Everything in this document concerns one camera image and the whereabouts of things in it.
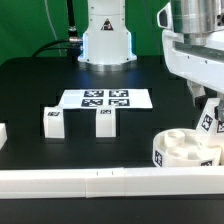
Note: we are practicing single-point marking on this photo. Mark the white front fence bar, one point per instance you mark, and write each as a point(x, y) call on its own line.
point(112, 182)

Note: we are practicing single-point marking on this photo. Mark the white left fence block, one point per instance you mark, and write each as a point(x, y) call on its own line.
point(3, 135)

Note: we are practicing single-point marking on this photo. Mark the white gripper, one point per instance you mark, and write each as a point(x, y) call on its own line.
point(201, 66)

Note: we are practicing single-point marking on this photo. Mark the white round stool seat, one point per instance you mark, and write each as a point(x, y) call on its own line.
point(179, 148)

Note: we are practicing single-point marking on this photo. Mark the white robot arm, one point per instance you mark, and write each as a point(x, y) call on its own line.
point(192, 40)

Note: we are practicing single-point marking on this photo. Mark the white marker base sheet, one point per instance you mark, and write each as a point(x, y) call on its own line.
point(91, 98)

